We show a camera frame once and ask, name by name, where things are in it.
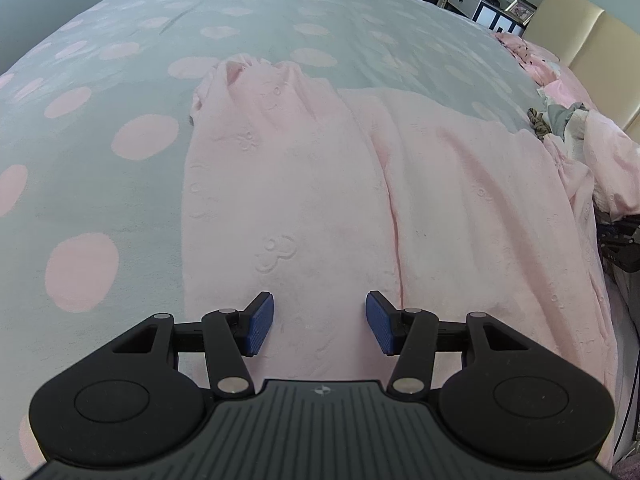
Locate polka dot bed cover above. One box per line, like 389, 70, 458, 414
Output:
0, 0, 556, 480

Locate white cloth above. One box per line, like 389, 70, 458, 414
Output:
564, 110, 597, 158

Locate photo frame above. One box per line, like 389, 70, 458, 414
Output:
505, 0, 538, 23

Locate beige padded headboard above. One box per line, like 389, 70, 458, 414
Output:
522, 0, 640, 131

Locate pink embossed garment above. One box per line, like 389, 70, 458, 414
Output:
182, 57, 618, 468

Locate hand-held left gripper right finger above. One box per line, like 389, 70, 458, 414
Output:
366, 290, 531, 397

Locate grey cloth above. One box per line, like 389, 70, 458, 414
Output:
545, 102, 588, 141

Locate pink fluffy garment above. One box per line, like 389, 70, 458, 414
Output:
542, 110, 640, 221

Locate brown striped cloth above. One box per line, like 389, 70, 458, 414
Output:
527, 107, 554, 143

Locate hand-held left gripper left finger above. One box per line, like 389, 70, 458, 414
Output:
112, 291, 275, 398

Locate pink ruffled bedding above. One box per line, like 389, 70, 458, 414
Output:
492, 31, 601, 111

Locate white nightstand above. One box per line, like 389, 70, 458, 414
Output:
444, 0, 531, 36

